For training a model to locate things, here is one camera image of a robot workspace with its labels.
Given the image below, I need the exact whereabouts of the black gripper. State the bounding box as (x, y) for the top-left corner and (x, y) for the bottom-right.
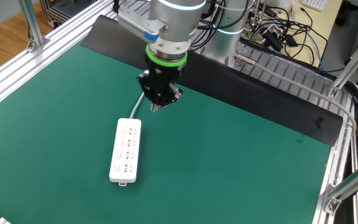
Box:
(135, 58), (186, 113)

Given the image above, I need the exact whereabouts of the white four-socket power strip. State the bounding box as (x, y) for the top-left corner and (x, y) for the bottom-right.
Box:
(109, 118), (142, 187)

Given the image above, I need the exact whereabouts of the black power adapter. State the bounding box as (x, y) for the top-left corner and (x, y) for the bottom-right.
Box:
(260, 29), (285, 53)

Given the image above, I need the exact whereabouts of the black table mat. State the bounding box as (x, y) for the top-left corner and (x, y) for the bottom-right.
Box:
(80, 14), (344, 147)

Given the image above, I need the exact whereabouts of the green table mat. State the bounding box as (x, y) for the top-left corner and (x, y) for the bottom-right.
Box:
(0, 39), (332, 224)

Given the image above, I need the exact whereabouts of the small black plug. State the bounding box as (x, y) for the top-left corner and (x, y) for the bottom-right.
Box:
(283, 33), (298, 48)

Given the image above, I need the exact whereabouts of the white keyboard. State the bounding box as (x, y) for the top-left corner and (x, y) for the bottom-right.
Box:
(300, 0), (329, 12)

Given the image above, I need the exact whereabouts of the light wooden desk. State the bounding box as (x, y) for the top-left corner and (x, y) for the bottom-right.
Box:
(253, 0), (344, 68)

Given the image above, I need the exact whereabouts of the white power strip cord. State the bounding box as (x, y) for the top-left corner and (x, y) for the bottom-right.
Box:
(129, 91), (145, 120)

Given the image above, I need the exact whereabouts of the green flange ring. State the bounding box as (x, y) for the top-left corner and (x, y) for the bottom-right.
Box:
(145, 43), (188, 72)

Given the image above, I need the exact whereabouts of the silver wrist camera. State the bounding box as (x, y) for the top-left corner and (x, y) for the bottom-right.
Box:
(116, 6), (168, 44)

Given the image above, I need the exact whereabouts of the grey cable with metal plug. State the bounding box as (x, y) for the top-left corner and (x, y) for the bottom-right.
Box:
(234, 52), (358, 135)

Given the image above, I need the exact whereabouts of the black white striped frame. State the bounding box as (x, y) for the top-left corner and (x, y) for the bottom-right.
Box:
(39, 0), (101, 29)

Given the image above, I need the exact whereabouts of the aluminium frame strut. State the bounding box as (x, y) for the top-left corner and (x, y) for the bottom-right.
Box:
(323, 157), (358, 216)
(327, 24), (358, 100)
(17, 0), (51, 53)

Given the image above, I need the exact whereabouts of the blue cable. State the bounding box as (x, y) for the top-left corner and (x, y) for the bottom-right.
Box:
(305, 29), (326, 72)

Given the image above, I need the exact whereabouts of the black cable bundle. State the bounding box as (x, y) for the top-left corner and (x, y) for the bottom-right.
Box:
(340, 80), (358, 123)

